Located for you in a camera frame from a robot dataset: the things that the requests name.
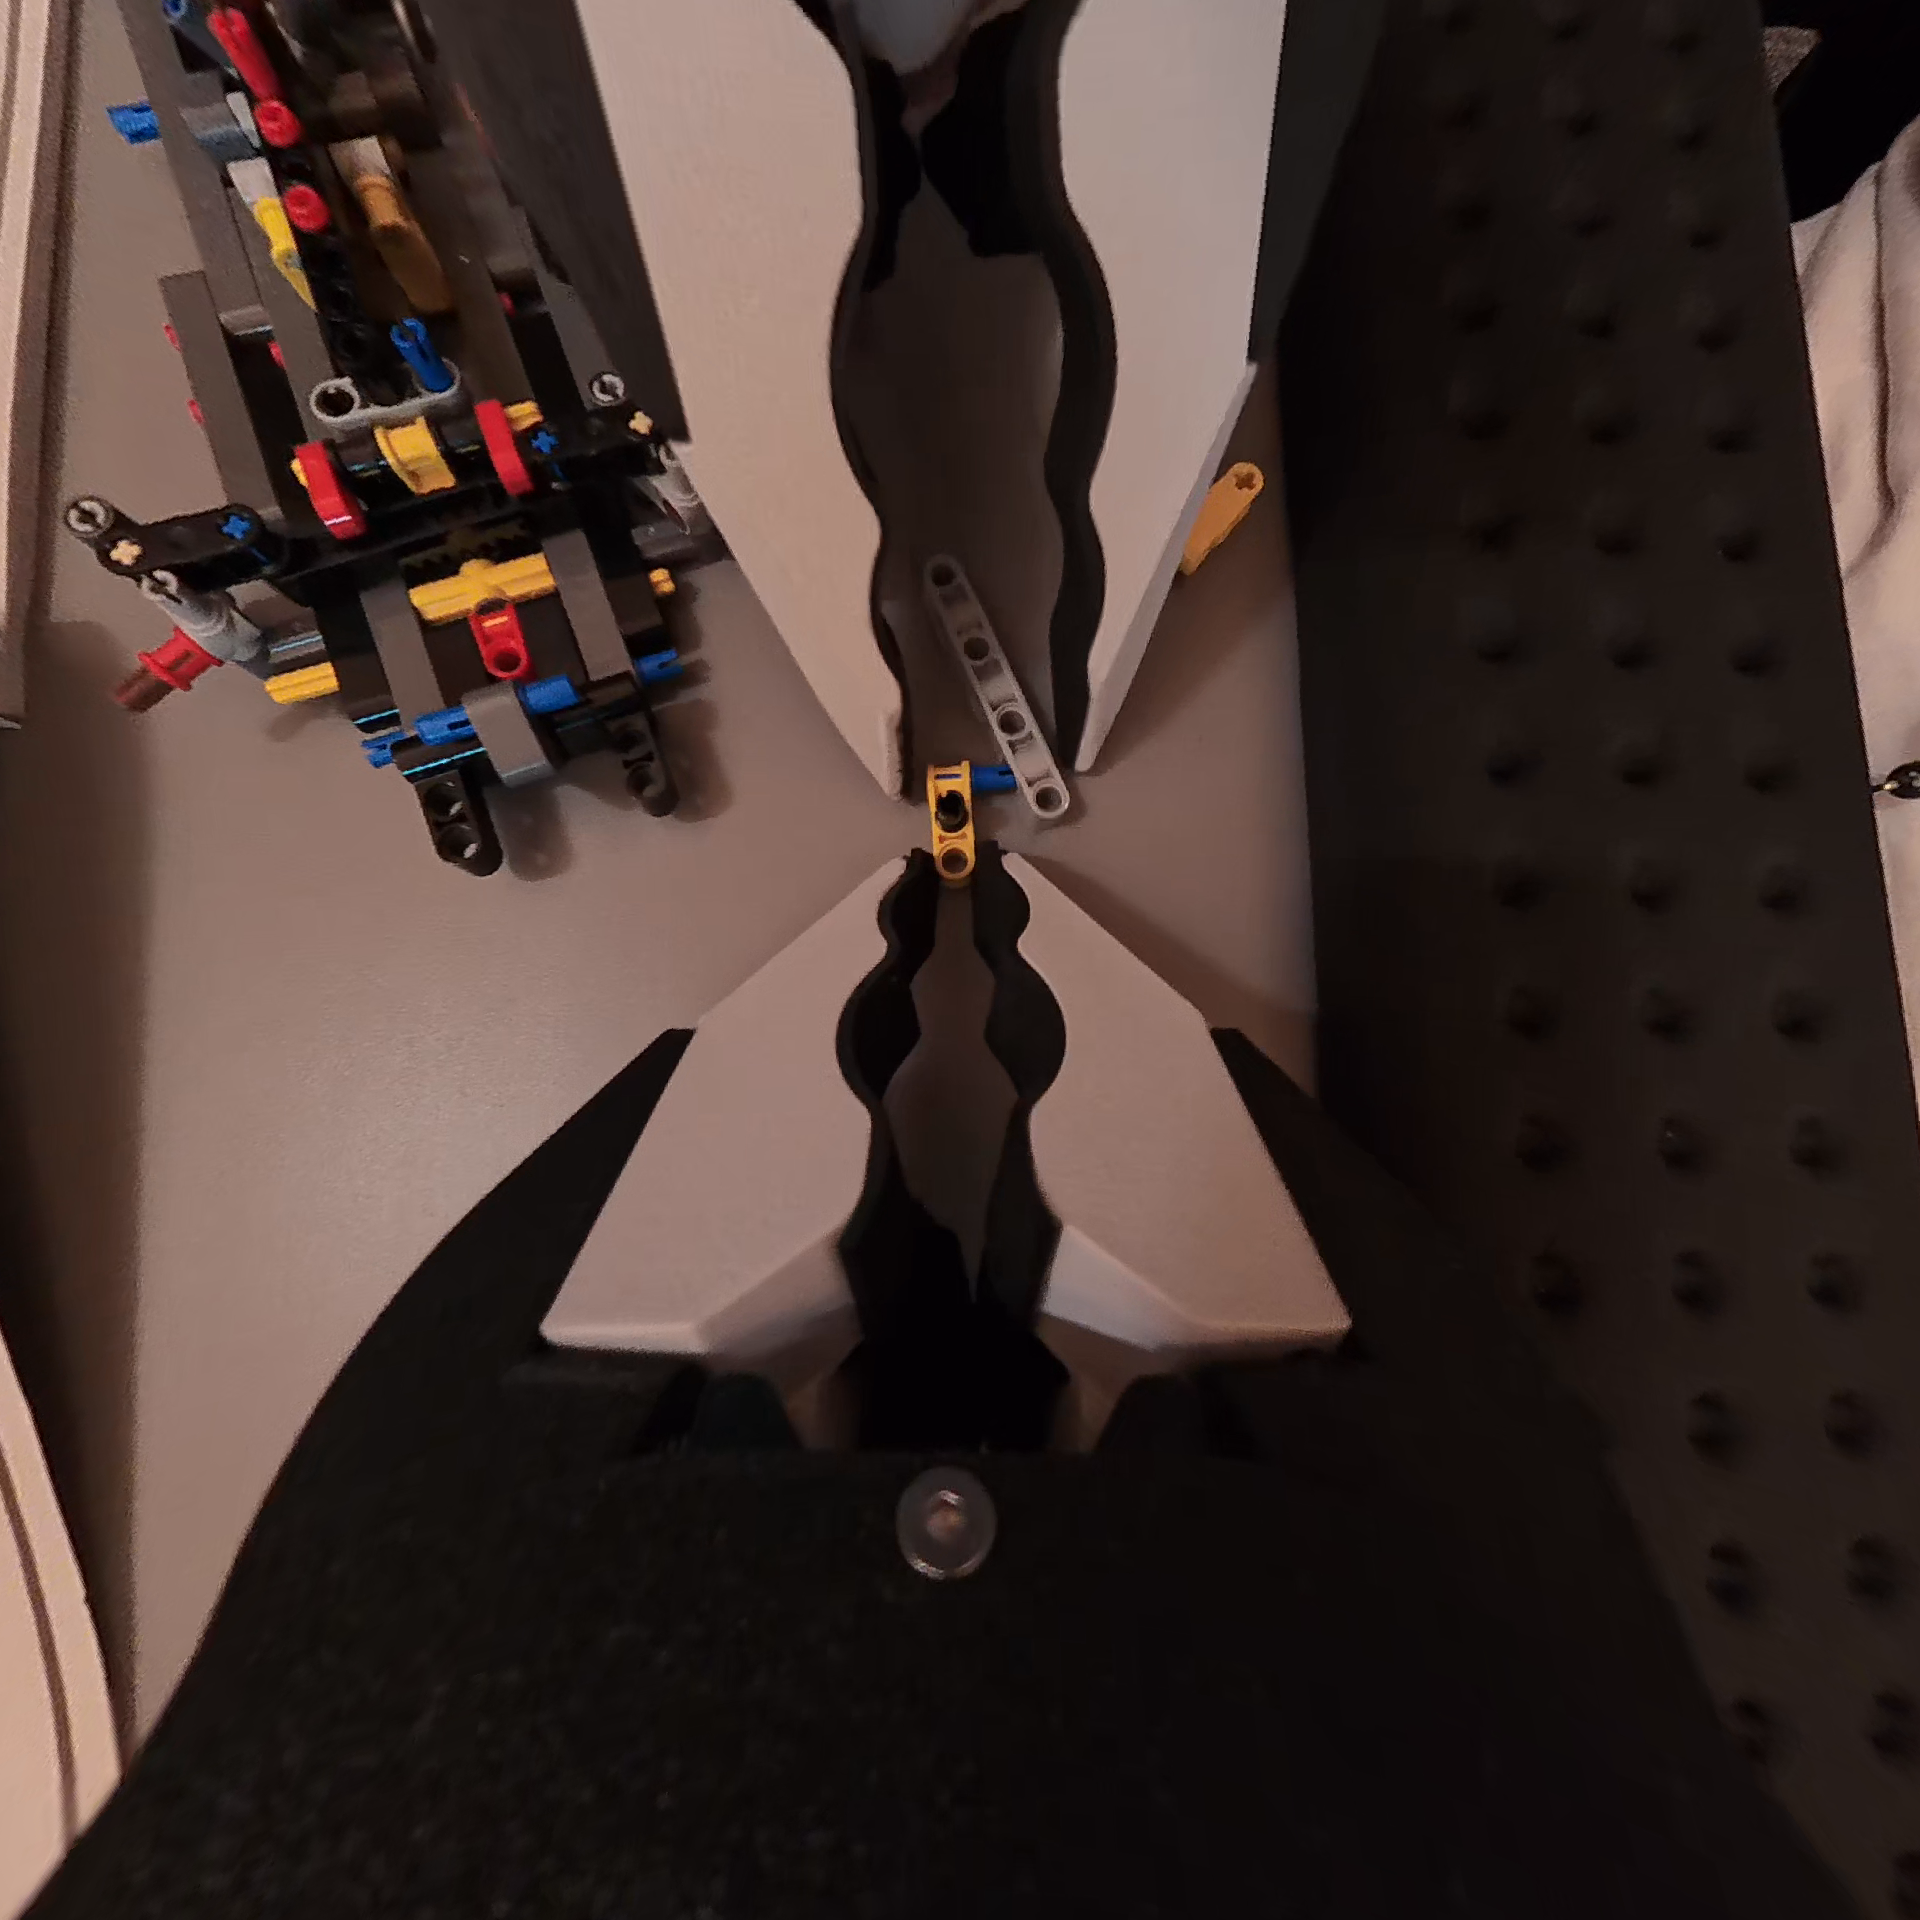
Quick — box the yellow lego axle connector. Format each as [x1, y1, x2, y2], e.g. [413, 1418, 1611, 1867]
[1177, 461, 1267, 576]

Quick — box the lego car chassis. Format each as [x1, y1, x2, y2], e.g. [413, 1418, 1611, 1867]
[60, 0, 721, 881]

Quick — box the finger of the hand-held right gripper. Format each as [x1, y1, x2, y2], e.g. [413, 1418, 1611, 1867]
[1031, 0, 1292, 778]
[576, 0, 924, 801]

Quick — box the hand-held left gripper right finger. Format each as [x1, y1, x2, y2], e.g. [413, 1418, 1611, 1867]
[983, 849, 1352, 1449]

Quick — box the person's white t-shirt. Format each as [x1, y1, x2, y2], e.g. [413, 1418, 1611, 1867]
[1791, 118, 1920, 1114]

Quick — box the thin grey lego beam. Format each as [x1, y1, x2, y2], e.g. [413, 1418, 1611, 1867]
[920, 556, 1075, 824]

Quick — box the yellow lego connector blue pin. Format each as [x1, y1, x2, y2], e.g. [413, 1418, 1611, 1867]
[926, 756, 1017, 888]

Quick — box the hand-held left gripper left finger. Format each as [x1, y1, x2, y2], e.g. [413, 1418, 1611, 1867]
[540, 849, 939, 1449]

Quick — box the black dimpled foam mat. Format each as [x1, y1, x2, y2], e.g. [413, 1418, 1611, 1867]
[1289, 0, 1920, 1920]

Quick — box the lego instruction booklet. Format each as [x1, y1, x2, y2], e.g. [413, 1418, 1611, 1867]
[0, 0, 126, 1892]

